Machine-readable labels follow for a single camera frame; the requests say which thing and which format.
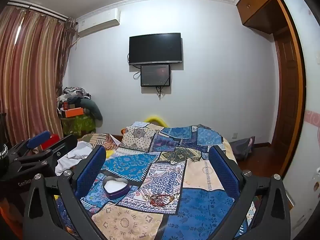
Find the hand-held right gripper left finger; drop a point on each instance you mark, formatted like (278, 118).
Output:
(91, 171)

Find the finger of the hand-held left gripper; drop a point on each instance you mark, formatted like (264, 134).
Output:
(62, 148)
(38, 137)

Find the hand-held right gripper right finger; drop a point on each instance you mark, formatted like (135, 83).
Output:
(223, 173)

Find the purple heart-shaped tin box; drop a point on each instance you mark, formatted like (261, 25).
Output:
(120, 193)

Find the white cloth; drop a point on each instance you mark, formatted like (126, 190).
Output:
(72, 155)

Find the red box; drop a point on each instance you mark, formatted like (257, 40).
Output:
(51, 142)

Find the dark bag on floor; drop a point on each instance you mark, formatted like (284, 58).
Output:
(243, 148)

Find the orange box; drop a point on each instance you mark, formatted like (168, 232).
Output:
(73, 112)

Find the patchwork printed blanket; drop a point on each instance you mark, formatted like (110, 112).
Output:
(200, 205)

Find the grey green cushion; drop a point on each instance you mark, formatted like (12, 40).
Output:
(93, 110)

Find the pile of clothes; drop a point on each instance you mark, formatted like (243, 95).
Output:
(72, 96)

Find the striped brown curtain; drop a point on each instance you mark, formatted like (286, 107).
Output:
(30, 75)

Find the brown wooden door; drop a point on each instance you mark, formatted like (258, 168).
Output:
(287, 92)

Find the frosted sliding wardrobe door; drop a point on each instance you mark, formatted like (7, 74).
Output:
(305, 105)

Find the white air conditioner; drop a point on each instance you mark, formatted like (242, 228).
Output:
(98, 22)

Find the wooden overhead cabinet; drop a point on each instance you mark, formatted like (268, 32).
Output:
(260, 7)

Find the white wall socket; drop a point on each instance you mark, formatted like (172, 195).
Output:
(234, 135)

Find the small black wall monitor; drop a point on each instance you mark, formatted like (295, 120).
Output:
(155, 75)

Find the large black wall television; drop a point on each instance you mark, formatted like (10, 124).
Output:
(155, 48)

